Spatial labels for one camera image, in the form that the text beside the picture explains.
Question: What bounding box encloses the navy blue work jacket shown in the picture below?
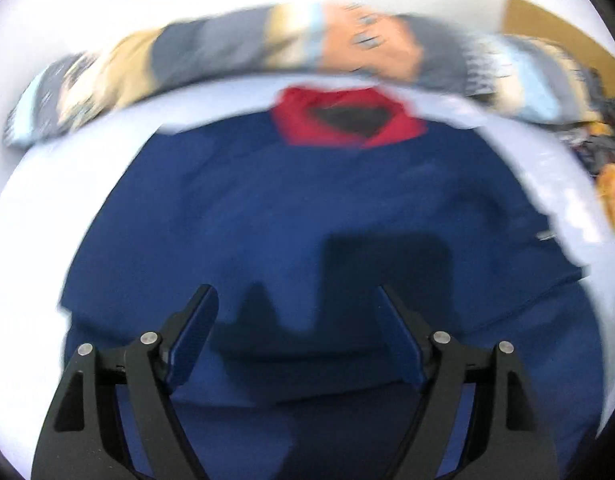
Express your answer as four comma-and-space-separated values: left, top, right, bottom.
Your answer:
61, 87, 605, 479

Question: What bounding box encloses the colourful clothes pile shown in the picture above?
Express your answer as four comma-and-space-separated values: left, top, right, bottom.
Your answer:
562, 70, 615, 233

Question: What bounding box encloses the patchwork long pillow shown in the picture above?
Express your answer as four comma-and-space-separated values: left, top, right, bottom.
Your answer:
3, 4, 603, 149

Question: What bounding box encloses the light blue bed sheet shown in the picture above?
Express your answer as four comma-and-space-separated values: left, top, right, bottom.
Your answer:
0, 75, 615, 453

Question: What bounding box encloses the wooden headboard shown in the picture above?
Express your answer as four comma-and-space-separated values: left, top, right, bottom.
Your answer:
501, 0, 615, 96

